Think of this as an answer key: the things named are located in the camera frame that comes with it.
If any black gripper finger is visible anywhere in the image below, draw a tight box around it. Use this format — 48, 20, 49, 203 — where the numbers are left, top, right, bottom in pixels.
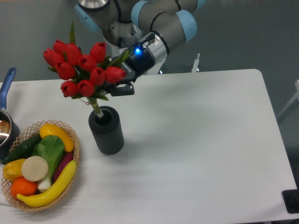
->
105, 82, 135, 96

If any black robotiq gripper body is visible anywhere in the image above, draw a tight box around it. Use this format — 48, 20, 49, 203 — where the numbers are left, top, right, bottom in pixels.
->
116, 42, 155, 85

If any red tulip bouquet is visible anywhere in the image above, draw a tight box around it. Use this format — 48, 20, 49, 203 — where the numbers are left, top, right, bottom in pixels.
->
43, 24, 133, 119

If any dark grey ribbed vase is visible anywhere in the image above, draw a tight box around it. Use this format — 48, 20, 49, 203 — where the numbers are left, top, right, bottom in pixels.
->
88, 106, 124, 155

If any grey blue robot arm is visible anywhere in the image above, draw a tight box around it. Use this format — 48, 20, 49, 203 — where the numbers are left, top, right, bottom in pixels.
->
74, 0, 205, 96

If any yellow squash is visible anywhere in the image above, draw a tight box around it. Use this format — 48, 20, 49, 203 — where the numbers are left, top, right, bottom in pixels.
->
39, 123, 75, 153

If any purple sweet potato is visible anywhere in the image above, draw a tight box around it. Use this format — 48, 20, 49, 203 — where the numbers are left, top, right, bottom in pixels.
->
52, 153, 73, 182

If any green bok choy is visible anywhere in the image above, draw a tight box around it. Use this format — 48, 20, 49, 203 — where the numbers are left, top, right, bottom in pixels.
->
32, 135, 64, 192

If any woven wicker basket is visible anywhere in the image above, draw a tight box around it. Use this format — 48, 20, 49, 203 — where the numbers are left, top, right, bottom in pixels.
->
1, 120, 79, 212

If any yellow banana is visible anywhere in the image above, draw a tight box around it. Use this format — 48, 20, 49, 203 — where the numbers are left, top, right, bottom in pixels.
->
17, 160, 77, 208

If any green cucumber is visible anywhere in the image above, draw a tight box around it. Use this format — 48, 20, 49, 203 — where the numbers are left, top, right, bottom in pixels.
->
1, 134, 42, 165

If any beige round disc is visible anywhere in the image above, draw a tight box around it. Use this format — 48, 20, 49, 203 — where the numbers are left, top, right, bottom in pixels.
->
21, 156, 49, 182

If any yellow bell pepper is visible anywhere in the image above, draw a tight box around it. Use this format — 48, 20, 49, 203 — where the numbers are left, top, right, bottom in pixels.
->
2, 159, 26, 182

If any orange fruit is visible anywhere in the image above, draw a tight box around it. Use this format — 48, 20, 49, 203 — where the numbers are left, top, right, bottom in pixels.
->
11, 177, 37, 199

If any black device at edge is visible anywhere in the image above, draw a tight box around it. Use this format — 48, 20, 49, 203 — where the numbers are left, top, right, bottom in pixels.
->
282, 189, 299, 214

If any blue handled saucepan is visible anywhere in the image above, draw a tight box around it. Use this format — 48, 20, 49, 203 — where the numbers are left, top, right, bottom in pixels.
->
0, 67, 20, 160

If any white frame at right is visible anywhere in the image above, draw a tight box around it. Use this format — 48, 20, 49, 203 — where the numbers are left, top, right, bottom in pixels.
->
277, 80, 299, 124

